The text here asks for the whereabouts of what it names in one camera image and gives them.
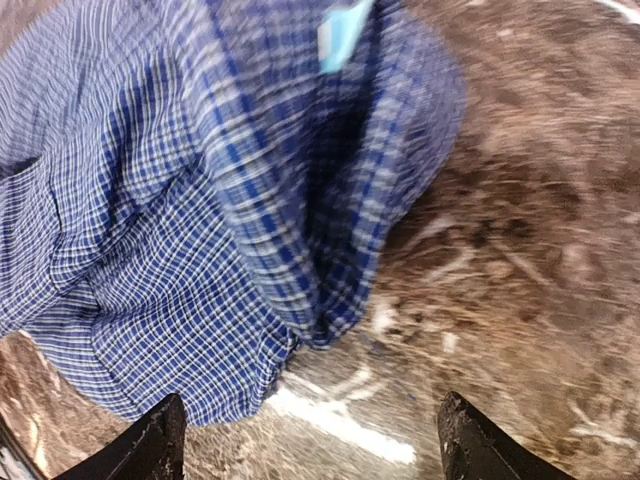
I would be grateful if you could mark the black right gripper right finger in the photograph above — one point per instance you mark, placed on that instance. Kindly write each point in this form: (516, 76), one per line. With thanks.
(473, 447)

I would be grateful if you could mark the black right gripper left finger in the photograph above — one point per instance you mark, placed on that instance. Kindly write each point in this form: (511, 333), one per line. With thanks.
(151, 448)

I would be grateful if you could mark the blue checkered shirt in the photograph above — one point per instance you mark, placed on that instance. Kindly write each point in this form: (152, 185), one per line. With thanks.
(186, 197)

